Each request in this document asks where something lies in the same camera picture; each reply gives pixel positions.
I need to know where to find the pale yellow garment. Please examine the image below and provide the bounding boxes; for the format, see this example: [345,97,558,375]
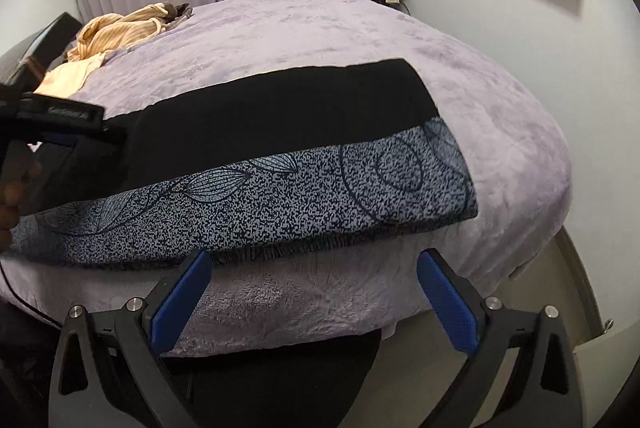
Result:
[35,54,105,99]

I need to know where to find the person's left hand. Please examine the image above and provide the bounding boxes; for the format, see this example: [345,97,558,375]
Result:
[0,162,42,252]

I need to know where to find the black pants with patterned trim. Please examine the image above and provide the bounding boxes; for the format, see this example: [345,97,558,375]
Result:
[9,59,478,268]

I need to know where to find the lavender plush bed blanket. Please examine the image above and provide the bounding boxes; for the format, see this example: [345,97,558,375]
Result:
[0,0,574,358]

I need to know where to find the yellow striped garment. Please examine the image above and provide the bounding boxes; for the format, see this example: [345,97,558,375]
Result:
[65,3,193,62]

